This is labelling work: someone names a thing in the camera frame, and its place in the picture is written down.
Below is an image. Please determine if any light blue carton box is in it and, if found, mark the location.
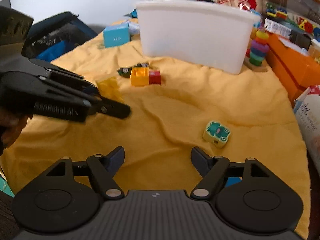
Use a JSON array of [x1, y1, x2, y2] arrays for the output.
[[103, 23, 131, 48]]

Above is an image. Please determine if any black toy car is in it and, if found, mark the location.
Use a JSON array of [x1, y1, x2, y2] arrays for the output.
[[117, 62, 149, 78]]

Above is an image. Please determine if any orange box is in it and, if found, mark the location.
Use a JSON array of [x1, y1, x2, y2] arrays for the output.
[[266, 34, 319, 105]]

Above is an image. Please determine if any clear toy block box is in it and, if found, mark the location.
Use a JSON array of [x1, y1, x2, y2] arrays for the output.
[[261, 0, 319, 40]]

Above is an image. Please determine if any cream frog block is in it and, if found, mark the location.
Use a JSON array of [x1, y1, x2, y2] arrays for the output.
[[202, 121, 231, 148]]

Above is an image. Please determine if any yellow square brick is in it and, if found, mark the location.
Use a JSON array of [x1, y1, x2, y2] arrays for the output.
[[130, 67, 149, 87]]

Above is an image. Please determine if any white plastic bin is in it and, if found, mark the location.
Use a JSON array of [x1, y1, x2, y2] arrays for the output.
[[136, 0, 260, 74]]

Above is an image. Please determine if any white diaper pack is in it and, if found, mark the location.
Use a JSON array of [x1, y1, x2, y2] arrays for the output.
[[293, 85, 320, 173]]

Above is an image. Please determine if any yellow long brick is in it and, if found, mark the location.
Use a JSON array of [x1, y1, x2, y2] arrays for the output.
[[96, 76, 124, 103]]

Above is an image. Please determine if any red small brick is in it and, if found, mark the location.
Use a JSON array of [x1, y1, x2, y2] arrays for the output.
[[149, 70, 162, 85]]

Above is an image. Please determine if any yellow cloth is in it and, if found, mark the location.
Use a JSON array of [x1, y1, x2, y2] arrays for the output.
[[1, 35, 311, 238]]

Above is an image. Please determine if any colourful ring stacker toy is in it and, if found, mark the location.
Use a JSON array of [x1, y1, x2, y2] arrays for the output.
[[244, 27, 269, 73]]

